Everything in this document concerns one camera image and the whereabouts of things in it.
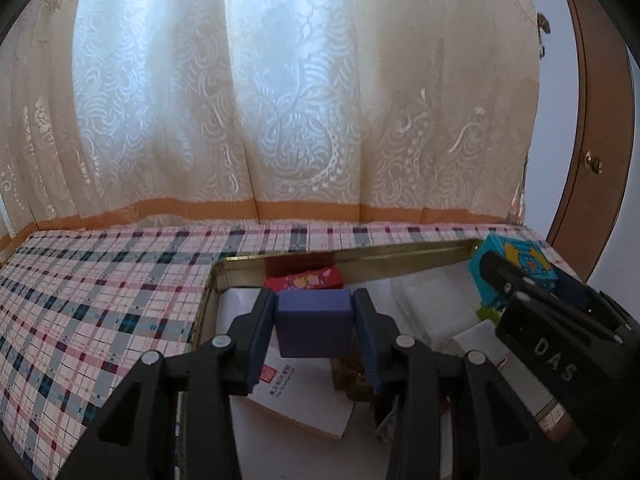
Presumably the brass door knob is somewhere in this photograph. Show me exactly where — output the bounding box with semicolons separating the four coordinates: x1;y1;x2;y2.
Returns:
584;151;603;174

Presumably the plaid tablecloth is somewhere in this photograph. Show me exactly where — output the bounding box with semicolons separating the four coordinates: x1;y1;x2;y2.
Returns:
0;223;582;480

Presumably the gold tin tray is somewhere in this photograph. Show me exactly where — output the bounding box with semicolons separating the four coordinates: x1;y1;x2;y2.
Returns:
194;240;478;479

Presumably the purple toy block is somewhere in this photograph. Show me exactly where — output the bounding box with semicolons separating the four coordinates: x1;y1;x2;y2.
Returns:
276;288;355;359

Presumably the clear plastic box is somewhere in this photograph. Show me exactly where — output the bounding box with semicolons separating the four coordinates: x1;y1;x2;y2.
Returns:
392;266;480;351

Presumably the curtain tieback hook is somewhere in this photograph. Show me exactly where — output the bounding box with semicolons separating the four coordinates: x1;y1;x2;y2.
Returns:
536;12;551;60

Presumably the white cork card box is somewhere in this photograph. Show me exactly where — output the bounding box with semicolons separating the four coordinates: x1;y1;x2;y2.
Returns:
248;346;355;439

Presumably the brown wooden door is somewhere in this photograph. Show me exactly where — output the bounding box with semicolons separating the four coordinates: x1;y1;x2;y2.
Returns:
547;0;634;281

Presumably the small white box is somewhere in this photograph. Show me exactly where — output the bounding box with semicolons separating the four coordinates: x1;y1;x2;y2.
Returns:
442;320;509;366

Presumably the red toy brick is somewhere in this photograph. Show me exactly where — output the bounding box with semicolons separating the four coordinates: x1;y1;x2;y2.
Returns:
262;266;345;292

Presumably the cyan toy block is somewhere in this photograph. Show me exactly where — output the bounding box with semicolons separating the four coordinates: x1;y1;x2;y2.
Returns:
469;234;559;311

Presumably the cream lace curtain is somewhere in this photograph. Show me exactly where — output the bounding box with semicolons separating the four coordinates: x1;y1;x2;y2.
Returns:
1;0;539;250

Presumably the green toy block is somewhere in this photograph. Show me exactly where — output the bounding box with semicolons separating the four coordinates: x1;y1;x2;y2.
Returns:
476;306;501;325

